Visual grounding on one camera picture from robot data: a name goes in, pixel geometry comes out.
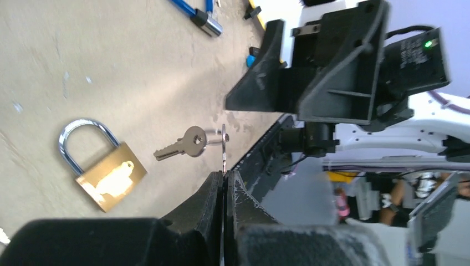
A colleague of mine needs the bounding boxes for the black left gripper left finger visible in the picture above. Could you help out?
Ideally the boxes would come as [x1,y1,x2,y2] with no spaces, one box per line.
[1,172,223,265]

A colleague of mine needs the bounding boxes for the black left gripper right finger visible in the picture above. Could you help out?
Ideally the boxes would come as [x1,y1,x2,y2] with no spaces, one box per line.
[224,171,390,265]

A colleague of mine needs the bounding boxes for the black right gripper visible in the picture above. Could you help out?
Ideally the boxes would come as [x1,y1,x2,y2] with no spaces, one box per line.
[290,1,449,132]

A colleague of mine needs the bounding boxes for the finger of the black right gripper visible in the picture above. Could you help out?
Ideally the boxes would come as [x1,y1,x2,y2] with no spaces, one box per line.
[224,19,290,112]

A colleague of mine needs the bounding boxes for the silver key set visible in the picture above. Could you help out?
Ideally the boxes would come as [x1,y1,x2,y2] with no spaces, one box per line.
[154,124,229,176]

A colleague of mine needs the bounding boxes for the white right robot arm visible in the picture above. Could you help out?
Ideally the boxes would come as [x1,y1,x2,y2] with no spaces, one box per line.
[224,1,469,167]

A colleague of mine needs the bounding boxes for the blue capped marker pen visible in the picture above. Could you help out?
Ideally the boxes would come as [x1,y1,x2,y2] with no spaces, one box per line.
[246,47,260,68]

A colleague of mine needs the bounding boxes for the yellow framed whiteboard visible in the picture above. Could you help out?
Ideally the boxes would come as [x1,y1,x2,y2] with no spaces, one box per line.
[247,0,304,30]

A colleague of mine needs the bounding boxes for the blue cable lock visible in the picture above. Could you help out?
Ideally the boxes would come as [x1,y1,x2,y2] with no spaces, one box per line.
[171,0,223,38]

